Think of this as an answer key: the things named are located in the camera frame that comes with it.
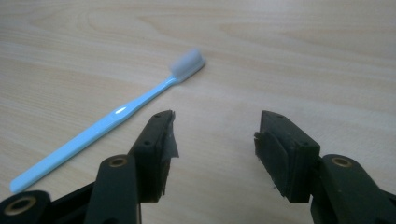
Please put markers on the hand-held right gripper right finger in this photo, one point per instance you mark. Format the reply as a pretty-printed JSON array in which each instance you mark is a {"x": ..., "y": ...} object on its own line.
[{"x": 289, "y": 155}]

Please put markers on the light blue toothbrush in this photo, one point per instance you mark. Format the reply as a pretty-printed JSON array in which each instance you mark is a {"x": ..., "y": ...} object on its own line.
[{"x": 102, "y": 126}]

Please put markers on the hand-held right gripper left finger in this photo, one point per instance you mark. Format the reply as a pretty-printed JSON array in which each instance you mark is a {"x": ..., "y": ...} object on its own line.
[{"x": 152, "y": 155}]

